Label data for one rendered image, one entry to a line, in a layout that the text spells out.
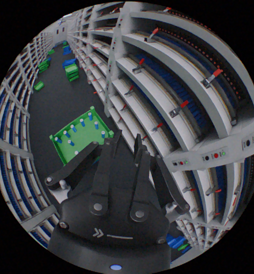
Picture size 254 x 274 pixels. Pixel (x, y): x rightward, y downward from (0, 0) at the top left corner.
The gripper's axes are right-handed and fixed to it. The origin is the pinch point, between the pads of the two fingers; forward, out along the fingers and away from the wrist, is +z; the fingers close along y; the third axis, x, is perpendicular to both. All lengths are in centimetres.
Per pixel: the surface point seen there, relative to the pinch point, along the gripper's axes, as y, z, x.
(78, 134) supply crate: -27.0, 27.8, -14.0
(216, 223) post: 75, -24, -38
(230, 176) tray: 38.6, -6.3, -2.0
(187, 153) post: 24.8, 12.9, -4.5
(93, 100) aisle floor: -53, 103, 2
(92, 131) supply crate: -19.8, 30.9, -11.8
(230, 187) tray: 42.9, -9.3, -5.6
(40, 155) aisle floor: -98, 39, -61
